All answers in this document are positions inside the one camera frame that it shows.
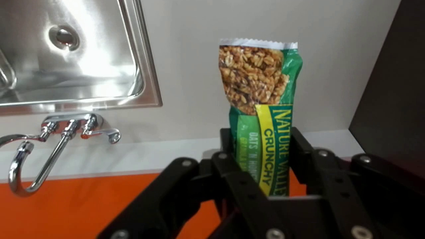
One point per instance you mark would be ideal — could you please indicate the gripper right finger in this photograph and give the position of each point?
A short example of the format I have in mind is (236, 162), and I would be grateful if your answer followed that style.
(335, 186)

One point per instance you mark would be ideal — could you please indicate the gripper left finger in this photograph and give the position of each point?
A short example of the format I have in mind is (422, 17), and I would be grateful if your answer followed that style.
(239, 186)

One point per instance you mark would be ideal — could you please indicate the chrome tap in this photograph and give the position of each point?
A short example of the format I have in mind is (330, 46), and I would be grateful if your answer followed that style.
(53, 156)

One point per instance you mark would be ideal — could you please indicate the stainless steel sink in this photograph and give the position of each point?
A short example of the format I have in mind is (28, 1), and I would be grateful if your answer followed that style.
(86, 53)

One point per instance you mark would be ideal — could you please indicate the green granola bar packet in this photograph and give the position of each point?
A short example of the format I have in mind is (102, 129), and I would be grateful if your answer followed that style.
(262, 86)

